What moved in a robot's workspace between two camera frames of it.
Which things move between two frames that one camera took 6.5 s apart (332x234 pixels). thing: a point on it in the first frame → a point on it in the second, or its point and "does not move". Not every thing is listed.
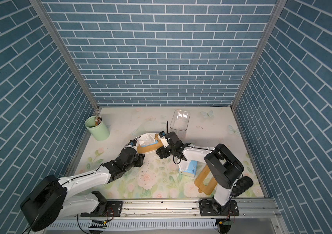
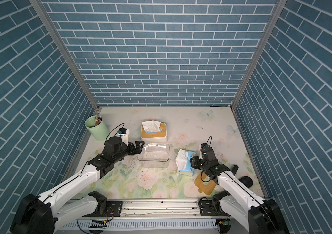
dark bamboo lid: [205, 181] does not move
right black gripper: [162, 152] → [195, 162]
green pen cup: [94, 124] does not move
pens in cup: [97, 120] does not move
